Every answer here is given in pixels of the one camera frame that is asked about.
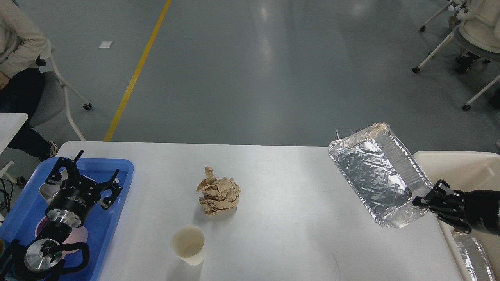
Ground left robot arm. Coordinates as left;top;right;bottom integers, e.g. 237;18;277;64
1;151;134;281

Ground blue plastic bin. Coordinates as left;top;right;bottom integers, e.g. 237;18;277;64
0;158;134;281

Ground foil tray in bin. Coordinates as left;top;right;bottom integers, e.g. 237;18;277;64
452;232;496;281

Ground pink ribbed mug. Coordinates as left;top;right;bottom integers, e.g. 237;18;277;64
35;217;89;244

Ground person in dark trousers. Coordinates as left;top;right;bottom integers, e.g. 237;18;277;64
0;0;59;162

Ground beige plastic bin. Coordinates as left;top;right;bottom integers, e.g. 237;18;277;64
413;151;500;281

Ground floor outlet cover left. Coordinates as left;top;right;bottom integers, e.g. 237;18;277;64
336;128;357;139

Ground white floor paper scrap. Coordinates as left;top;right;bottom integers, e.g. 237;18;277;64
98;41;114;49

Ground white office chair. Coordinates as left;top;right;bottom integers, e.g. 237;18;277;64
412;0;500;111

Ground white side table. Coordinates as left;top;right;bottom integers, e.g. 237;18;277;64
0;113;28;154

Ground stainless steel tray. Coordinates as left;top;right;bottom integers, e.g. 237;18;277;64
39;175;97;210

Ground grey office chair left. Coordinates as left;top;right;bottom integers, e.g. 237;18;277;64
28;40;93;142

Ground aluminium foil tray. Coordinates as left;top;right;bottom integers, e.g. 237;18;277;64
327;123;433;228

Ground cream paper cup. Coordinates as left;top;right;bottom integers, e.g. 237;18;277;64
170;225;205;266

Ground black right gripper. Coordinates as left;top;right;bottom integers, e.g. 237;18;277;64
412;180;500;235

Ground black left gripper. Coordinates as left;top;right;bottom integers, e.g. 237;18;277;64
45;150;123;228

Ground crumpled brown paper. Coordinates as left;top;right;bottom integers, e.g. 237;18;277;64
196;167;241;216

